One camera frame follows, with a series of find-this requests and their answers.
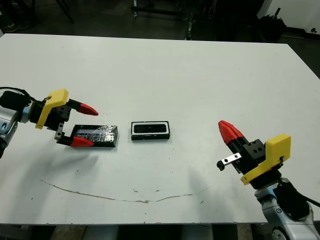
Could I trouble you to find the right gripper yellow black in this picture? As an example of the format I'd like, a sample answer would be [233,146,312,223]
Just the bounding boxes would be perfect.
[216,120,293,190]

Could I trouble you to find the black foil-wrapped box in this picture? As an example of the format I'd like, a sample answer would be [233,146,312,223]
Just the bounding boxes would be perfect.
[70,124,120,149]

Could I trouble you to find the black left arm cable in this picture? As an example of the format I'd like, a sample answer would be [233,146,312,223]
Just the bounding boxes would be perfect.
[0,86,48,103]

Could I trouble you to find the black wheeled base frame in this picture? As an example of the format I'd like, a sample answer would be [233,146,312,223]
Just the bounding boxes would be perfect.
[130,0,191,21]

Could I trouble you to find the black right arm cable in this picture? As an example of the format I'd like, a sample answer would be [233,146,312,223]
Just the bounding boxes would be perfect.
[277,179,320,208]

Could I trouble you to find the black bin with sticks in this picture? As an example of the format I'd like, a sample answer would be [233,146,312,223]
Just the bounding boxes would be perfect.
[259,7,287,42]

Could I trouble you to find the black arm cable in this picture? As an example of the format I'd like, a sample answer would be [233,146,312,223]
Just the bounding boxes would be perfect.
[277,179,320,208]
[0,86,48,103]

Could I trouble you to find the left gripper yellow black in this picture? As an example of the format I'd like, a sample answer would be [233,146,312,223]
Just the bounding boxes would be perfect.
[31,88,100,149]

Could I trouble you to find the black box base white lining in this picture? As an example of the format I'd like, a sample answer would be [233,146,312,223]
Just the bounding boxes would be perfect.
[130,120,171,142]

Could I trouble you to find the black slanted stand leg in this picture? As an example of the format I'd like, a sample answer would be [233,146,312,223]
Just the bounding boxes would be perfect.
[55,0,75,25]

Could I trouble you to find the black phone-like camera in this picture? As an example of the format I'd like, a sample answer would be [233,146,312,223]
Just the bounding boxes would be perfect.
[133,124,167,133]

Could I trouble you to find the standing person dark trousers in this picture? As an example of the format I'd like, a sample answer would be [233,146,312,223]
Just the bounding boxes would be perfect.
[6,0,31,30]

